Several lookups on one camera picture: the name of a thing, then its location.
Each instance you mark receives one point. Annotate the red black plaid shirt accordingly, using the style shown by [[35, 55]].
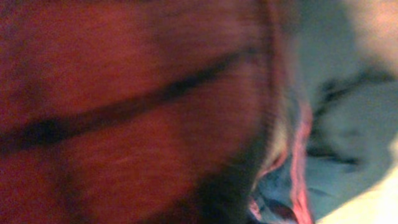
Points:
[[151, 112]]

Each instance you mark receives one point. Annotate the clear plastic storage bin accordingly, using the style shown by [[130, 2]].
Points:
[[338, 137]]

